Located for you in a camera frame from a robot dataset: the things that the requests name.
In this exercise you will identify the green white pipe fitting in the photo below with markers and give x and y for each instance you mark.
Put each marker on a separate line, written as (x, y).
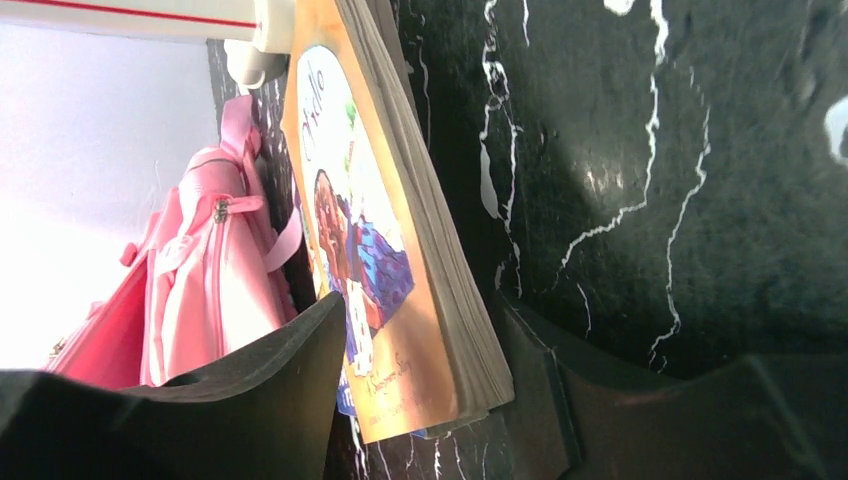
(251, 68)

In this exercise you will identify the white PVC pipe frame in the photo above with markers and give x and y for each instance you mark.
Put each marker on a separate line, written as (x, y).
(267, 25)

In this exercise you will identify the pink student backpack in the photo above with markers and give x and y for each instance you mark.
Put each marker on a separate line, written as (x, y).
(205, 280)

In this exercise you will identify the orange Othello book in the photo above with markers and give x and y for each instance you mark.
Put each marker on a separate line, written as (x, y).
(378, 229)

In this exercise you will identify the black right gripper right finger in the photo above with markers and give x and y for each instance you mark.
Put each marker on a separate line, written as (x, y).
(581, 413)

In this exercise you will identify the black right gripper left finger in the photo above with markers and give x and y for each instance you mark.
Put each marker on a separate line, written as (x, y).
(262, 412)

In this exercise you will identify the blue storey house book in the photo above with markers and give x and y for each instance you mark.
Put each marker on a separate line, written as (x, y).
(387, 404)

